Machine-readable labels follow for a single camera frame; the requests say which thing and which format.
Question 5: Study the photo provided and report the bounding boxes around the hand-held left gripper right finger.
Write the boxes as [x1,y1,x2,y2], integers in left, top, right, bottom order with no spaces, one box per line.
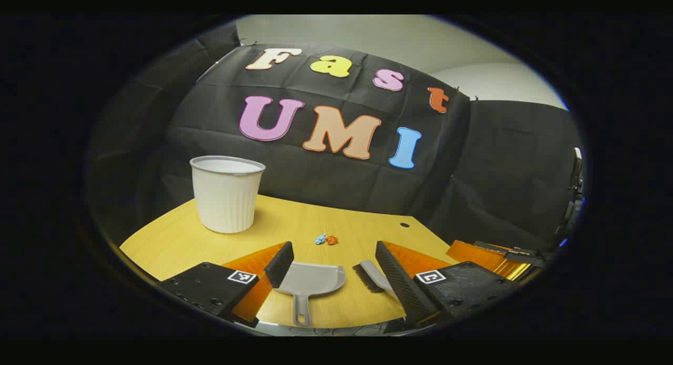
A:
[375,241,521,326]

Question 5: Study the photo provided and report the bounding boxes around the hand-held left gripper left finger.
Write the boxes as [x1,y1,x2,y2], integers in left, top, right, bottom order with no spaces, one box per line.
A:
[160,241,295,326]

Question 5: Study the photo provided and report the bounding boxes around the small grey broom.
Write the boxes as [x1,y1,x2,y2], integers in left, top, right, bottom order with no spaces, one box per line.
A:
[352,260,396,295]

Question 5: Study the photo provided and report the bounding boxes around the grey plastic dustpan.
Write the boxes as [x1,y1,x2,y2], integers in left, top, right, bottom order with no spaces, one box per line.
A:
[273,261,346,327]

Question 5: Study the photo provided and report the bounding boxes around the white ribbed garbage bin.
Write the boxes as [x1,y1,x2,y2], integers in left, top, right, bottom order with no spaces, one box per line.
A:
[190,155,266,234]

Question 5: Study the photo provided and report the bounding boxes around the wooden desktop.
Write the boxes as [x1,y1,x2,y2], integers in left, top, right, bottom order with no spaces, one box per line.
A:
[120,194,532,329]

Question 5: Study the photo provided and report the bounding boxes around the black backdrop cloth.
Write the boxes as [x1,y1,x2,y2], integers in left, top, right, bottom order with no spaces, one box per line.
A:
[87,21,584,255]

